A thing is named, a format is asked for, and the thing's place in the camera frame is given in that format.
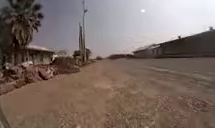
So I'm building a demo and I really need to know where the grey asphalt road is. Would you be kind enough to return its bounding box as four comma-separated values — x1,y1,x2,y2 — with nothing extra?
111,57,215,101

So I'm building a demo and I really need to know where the brown dirt gravel ground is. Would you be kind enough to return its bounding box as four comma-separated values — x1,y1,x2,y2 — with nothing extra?
0,58,215,128

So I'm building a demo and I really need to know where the palm tree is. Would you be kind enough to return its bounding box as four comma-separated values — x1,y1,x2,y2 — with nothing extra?
0,0,45,66

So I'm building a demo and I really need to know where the pale house with windows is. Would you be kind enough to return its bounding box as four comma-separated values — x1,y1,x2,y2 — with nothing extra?
1,44,57,67

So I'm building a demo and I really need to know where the tall wooden utility pole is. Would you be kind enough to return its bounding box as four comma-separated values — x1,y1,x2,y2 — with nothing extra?
78,0,89,64

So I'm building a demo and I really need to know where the long dark building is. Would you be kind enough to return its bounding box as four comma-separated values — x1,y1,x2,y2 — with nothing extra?
132,26,215,60

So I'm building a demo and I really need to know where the pile of large rocks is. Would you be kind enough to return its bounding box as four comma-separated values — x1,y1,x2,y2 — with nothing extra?
0,56,81,97

